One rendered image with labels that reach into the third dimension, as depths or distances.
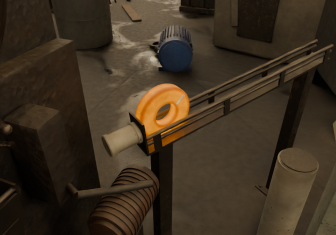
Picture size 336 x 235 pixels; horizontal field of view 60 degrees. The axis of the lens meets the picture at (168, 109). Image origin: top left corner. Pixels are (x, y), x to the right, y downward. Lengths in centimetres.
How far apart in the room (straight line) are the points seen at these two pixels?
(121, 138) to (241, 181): 98
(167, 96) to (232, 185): 92
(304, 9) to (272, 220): 201
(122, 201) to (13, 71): 41
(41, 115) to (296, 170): 71
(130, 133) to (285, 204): 57
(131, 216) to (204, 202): 74
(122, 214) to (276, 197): 52
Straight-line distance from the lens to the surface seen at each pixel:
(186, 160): 168
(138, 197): 82
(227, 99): 87
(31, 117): 66
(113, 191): 77
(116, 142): 73
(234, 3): 294
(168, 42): 241
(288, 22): 284
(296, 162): 98
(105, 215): 78
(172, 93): 75
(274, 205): 108
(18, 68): 71
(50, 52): 78
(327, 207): 113
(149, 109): 73
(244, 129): 196
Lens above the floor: 114
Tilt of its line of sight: 33 degrees down
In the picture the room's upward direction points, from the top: straight up
